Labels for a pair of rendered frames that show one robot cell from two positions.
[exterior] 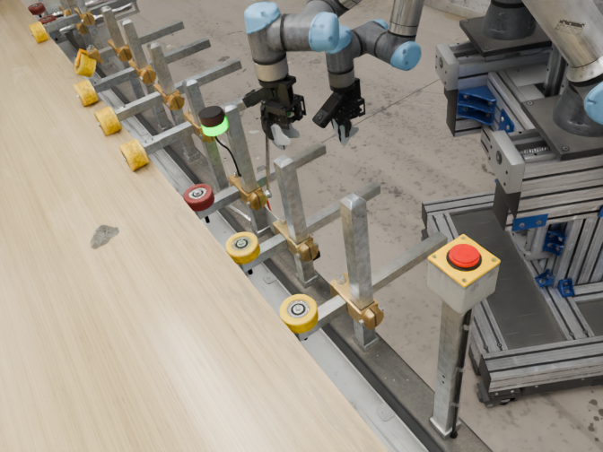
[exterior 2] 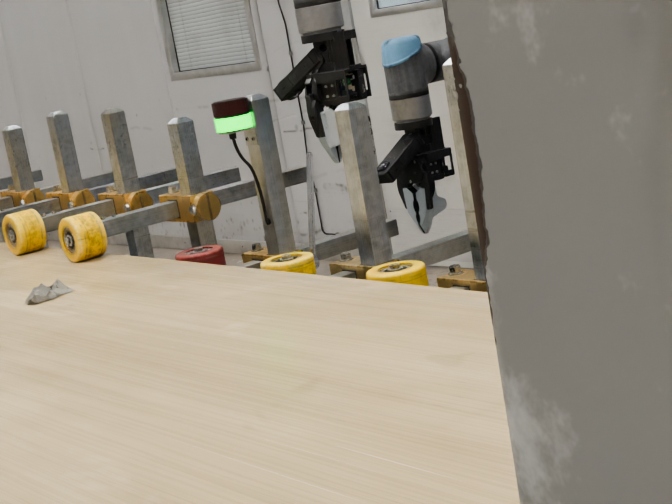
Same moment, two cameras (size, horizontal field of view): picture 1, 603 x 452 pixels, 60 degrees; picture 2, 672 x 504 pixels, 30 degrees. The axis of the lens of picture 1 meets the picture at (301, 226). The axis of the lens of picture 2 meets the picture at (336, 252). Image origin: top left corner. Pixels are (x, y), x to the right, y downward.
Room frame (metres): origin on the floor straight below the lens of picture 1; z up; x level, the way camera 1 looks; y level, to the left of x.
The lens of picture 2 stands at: (-0.91, 0.40, 1.25)
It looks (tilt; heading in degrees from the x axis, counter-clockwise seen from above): 11 degrees down; 350
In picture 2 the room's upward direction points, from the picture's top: 10 degrees counter-clockwise
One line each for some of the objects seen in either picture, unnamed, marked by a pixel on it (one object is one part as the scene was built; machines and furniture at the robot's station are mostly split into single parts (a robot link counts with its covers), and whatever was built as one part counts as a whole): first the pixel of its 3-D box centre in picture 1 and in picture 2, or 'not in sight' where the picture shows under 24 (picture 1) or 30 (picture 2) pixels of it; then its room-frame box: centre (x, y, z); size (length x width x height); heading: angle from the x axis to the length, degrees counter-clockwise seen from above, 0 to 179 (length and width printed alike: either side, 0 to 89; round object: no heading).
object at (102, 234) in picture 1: (100, 233); (43, 289); (1.03, 0.51, 0.91); 0.09 x 0.07 x 0.02; 143
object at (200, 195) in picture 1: (202, 206); (204, 281); (1.13, 0.26, 0.85); 0.08 x 0.08 x 0.11
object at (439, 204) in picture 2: (350, 133); (434, 207); (1.33, -0.20, 0.86); 0.06 x 0.03 x 0.09; 116
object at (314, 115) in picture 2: (270, 122); (319, 109); (1.10, 0.03, 1.10); 0.05 x 0.02 x 0.09; 136
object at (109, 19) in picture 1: (128, 66); (33, 227); (2.05, 0.56, 0.88); 0.03 x 0.03 x 0.48; 26
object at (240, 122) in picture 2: (214, 125); (233, 122); (1.13, 0.16, 1.10); 0.06 x 0.06 x 0.02
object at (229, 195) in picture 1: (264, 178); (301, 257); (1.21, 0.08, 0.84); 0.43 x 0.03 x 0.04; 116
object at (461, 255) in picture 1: (464, 256); not in sight; (0.47, -0.21, 1.22); 0.04 x 0.04 x 0.02
